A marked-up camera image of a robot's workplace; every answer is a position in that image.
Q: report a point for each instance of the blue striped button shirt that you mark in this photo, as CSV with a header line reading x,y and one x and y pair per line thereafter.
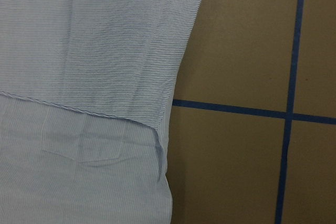
x,y
86,96

